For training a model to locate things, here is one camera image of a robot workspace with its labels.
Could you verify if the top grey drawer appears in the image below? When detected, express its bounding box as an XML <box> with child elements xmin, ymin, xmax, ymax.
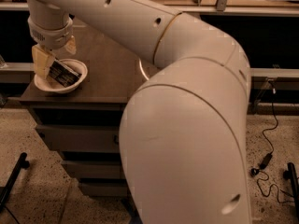
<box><xmin>36</xmin><ymin>125</ymin><xmax>119</xmax><ymax>153</ymax></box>

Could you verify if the grey drawer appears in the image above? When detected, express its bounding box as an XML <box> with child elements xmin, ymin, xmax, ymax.
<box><xmin>78</xmin><ymin>183</ymin><xmax>128</xmax><ymax>197</ymax></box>
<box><xmin>61</xmin><ymin>161</ymin><xmax>124</xmax><ymax>179</ymax></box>
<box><xmin>36</xmin><ymin>125</ymin><xmax>119</xmax><ymax>153</ymax></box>

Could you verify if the black power adapter cable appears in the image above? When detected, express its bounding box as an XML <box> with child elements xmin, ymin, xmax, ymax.
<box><xmin>250</xmin><ymin>81</ymin><xmax>295</xmax><ymax>204</ymax></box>

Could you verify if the metal window railing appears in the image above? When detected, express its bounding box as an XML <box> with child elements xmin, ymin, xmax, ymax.
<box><xmin>0</xmin><ymin>0</ymin><xmax>299</xmax><ymax>17</ymax></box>

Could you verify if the grey drawer cabinet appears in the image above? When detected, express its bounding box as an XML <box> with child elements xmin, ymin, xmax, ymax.
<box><xmin>21</xmin><ymin>19</ymin><xmax>158</xmax><ymax>185</ymax></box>

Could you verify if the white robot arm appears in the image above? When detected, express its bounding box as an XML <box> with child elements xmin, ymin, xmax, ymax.
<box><xmin>28</xmin><ymin>0</ymin><xmax>252</xmax><ymax>224</ymax></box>

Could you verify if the black stand leg left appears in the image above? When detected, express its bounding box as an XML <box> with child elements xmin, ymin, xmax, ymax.
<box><xmin>0</xmin><ymin>152</ymin><xmax>30</xmax><ymax>212</ymax></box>

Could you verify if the white paper bowl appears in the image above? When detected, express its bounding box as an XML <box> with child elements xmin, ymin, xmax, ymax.
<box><xmin>34</xmin><ymin>59</ymin><xmax>88</xmax><ymax>94</ymax></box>

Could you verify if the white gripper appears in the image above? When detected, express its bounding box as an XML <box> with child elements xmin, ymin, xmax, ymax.
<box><xmin>28</xmin><ymin>18</ymin><xmax>77</xmax><ymax>79</ymax></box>

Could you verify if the bottom grey drawer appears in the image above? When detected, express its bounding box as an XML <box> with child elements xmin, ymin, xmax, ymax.
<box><xmin>78</xmin><ymin>183</ymin><xmax>128</xmax><ymax>197</ymax></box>

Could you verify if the black stand leg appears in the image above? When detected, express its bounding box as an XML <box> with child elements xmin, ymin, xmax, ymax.
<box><xmin>283</xmin><ymin>162</ymin><xmax>299</xmax><ymax>219</ymax></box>
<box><xmin>0</xmin><ymin>152</ymin><xmax>30</xmax><ymax>212</ymax></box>

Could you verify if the black rxbar chocolate wrapper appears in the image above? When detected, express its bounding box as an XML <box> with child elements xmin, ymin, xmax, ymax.
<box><xmin>48</xmin><ymin>59</ymin><xmax>81</xmax><ymax>88</ymax></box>

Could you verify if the middle grey drawer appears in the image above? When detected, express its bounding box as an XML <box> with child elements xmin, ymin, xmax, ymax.
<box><xmin>61</xmin><ymin>161</ymin><xmax>124</xmax><ymax>179</ymax></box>

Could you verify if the black stand leg right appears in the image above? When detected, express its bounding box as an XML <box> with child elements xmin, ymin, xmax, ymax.
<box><xmin>283</xmin><ymin>162</ymin><xmax>299</xmax><ymax>219</ymax></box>

